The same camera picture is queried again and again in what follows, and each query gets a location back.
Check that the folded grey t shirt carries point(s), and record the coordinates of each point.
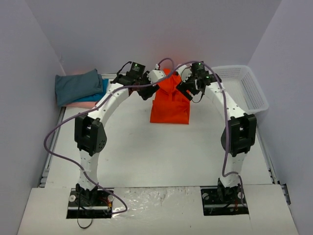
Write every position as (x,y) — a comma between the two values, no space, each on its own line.
(72,87)

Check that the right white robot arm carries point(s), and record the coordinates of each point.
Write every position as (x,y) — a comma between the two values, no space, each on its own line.
(240,128)

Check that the orange t shirt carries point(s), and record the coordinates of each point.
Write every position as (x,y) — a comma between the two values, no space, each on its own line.
(169,105)

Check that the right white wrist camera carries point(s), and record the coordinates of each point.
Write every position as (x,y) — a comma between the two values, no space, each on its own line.
(184,72)

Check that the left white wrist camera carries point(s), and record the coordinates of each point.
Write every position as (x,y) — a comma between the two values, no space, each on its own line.
(156,76)

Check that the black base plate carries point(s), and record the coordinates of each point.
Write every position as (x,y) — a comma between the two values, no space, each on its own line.
(99,207)
(213,205)

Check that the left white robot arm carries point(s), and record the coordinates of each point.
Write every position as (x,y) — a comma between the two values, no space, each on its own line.
(89,131)

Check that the white foam board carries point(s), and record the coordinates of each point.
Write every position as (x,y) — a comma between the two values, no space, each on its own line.
(160,211)

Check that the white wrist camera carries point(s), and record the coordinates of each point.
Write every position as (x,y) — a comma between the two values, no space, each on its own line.
(156,76)
(184,72)

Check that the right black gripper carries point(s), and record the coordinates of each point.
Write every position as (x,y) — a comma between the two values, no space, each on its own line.
(184,90)

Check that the white plastic basket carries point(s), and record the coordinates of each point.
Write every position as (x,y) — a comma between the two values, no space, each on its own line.
(242,85)

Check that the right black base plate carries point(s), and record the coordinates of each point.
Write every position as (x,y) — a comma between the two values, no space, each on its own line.
(213,205)

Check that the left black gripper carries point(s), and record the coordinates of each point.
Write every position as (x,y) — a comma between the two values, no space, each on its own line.
(147,90)

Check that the folded pink t shirt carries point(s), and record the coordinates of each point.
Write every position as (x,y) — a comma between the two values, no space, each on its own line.
(82,104)

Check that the folded blue t shirt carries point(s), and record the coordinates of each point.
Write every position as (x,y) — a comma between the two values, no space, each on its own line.
(97,96)

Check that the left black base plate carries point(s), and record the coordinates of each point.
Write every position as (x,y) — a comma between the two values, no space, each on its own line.
(99,207)

